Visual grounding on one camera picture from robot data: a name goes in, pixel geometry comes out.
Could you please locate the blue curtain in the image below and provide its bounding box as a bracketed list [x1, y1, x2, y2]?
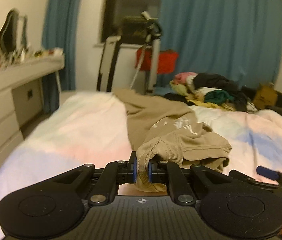
[158, 0, 282, 88]
[41, 0, 85, 114]

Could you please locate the pile of mixed clothes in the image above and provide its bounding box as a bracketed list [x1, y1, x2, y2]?
[161, 72, 258, 113]

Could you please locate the dark window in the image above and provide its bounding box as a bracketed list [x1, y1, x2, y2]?
[101, 0, 161, 42]

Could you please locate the pastel tie-dye duvet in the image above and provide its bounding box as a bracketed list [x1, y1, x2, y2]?
[0, 93, 282, 239]

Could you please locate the white dressing desk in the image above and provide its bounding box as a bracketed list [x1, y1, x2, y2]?
[0, 55, 65, 167]

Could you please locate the cosmetics clutter on desk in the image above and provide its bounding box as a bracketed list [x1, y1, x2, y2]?
[0, 47, 63, 70]

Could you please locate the red cloth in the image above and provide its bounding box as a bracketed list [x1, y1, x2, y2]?
[140, 48, 179, 74]

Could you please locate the blue left curtain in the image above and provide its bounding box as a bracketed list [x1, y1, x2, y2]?
[41, 0, 85, 114]

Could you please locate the brown paper bag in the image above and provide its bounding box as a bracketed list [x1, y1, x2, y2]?
[252, 83, 278, 109]

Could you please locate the black framed mirror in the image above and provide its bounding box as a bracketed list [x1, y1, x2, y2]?
[0, 8, 28, 54]

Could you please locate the blue right curtain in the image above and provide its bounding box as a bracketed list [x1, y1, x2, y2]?
[158, 0, 282, 88]

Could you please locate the white black folded treadmill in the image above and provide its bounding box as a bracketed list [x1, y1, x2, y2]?
[97, 36, 121, 92]

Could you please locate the beige t-shirt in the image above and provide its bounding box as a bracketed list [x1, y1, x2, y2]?
[113, 89, 232, 192]

